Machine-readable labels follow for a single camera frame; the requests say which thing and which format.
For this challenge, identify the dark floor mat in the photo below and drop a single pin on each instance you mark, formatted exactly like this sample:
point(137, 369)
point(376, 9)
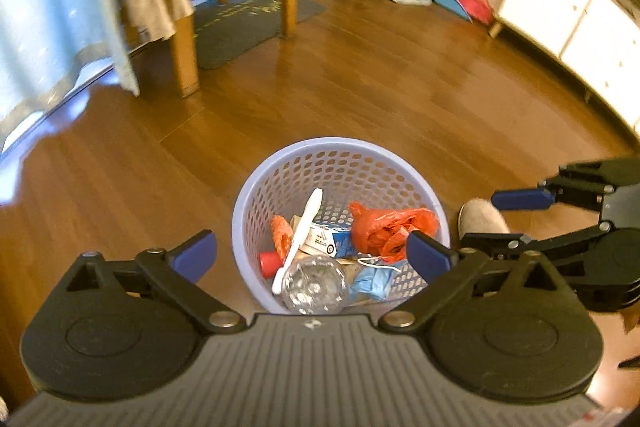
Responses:
point(240, 27)

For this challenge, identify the blue face mask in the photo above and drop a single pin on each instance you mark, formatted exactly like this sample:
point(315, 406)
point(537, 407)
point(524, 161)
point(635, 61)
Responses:
point(370, 282)

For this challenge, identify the blue and white small box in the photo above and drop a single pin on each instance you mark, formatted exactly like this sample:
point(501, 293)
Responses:
point(325, 239)

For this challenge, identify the white cabinet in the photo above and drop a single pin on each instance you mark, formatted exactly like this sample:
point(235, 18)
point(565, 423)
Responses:
point(575, 17)

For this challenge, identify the red plastic bag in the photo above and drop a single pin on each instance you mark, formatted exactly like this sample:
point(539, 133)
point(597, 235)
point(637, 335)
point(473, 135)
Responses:
point(475, 2)

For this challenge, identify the wooden table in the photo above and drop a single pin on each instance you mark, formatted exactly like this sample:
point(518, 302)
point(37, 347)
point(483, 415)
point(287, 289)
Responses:
point(185, 57)

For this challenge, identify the light blue curtain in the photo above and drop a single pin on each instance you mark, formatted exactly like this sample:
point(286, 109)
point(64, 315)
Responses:
point(50, 7)

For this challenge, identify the small red cup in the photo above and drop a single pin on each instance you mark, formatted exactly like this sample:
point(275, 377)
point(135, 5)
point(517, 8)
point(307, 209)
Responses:
point(269, 263)

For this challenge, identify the lavender plastic basket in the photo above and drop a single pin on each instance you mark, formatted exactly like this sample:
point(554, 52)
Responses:
point(300, 177)

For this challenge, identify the orange foam net sleeve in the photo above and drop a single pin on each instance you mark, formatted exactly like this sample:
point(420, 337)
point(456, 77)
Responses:
point(281, 237)

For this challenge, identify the orange plastic bag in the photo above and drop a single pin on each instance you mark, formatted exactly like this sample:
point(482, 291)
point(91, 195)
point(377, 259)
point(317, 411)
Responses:
point(380, 227)

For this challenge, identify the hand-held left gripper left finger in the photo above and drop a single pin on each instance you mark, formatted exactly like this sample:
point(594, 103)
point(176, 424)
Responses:
point(192, 254)

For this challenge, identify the white toothbrush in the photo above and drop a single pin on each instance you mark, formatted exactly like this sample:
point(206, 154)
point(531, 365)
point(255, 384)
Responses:
point(310, 212)

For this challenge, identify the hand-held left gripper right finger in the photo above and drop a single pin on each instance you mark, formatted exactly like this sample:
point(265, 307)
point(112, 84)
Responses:
point(427, 252)

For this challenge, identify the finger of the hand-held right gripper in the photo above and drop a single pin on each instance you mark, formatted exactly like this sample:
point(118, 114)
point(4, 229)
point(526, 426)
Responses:
point(492, 238)
point(522, 199)

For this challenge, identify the clear plastic water bottle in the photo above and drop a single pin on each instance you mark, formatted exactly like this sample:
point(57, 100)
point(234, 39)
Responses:
point(315, 287)

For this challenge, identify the person's beige slipper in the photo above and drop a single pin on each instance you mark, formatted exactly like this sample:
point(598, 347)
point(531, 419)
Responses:
point(480, 217)

